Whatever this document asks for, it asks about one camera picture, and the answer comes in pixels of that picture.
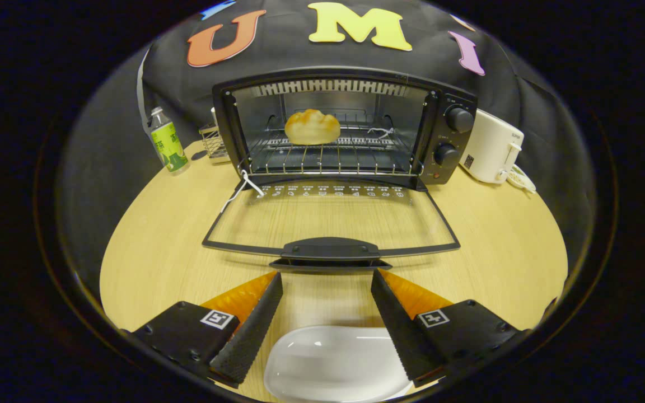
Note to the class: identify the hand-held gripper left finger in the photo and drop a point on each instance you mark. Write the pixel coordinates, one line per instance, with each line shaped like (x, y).
(249, 330)

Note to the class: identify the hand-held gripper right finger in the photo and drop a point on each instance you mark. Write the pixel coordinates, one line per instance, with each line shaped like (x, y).
(401, 330)

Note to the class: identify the black toaster oven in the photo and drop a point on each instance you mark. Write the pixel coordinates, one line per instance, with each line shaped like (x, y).
(451, 140)

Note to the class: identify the golden bread roll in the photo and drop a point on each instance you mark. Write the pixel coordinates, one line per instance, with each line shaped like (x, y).
(311, 127)

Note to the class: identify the white pop-up toaster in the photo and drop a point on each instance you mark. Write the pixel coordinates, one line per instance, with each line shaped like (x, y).
(487, 148)

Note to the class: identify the white square plate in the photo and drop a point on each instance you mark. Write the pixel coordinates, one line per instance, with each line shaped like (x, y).
(333, 364)

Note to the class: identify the green label drink bottle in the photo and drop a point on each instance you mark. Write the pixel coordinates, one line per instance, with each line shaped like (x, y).
(168, 146)

